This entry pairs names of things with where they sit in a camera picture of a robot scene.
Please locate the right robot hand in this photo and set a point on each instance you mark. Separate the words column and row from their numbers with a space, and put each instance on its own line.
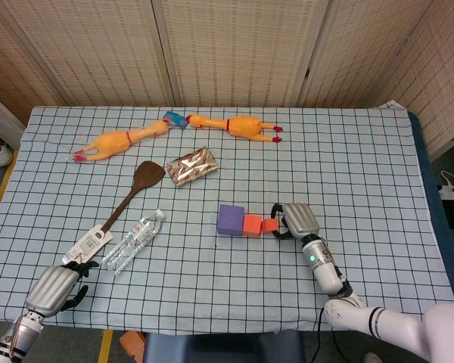
column 300, row 221

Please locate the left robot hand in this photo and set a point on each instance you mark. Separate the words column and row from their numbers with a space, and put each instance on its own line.
column 53, row 289

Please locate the small orange foam cube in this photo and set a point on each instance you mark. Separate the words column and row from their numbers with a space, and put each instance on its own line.
column 268, row 227

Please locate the large orange foam cube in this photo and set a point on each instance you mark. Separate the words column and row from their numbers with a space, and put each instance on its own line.
column 252, row 225

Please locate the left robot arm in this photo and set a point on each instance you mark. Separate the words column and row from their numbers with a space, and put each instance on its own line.
column 19, row 334

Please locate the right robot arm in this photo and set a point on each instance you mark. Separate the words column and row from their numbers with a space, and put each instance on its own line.
column 323, row 268

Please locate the large purple foam cube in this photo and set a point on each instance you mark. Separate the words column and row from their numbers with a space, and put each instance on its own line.
column 230, row 221

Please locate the white paper spatula label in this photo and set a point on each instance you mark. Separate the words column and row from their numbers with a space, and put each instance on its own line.
column 87, row 242

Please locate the blue checkered tablecloth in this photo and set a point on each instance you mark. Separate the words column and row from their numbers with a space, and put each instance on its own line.
column 249, row 287

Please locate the clear plastic water bottle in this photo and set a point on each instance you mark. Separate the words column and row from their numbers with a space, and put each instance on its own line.
column 132, row 242

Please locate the orange block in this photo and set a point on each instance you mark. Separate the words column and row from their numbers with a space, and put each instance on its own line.
column 132, row 346

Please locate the yellow rubber chicken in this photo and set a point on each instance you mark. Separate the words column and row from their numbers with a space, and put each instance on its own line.
column 242, row 126

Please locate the gold foil snack packet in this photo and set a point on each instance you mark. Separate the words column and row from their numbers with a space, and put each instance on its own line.
column 191, row 166

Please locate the white shoe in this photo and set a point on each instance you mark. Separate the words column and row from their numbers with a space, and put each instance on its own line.
column 0, row 157

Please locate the dark metal screen hinge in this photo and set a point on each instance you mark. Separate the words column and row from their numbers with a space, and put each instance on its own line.
column 307, row 73

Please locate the dark wooden spatula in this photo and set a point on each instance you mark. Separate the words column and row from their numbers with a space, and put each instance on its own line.
column 149, row 175

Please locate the rubber chicken in clear bag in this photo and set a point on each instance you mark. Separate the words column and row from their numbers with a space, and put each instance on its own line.
column 109, row 143

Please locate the blue packaging header card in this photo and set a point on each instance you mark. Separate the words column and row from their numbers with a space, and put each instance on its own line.
column 176, row 119

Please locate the woven folding screen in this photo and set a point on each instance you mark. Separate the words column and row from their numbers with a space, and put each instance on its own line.
column 231, row 49

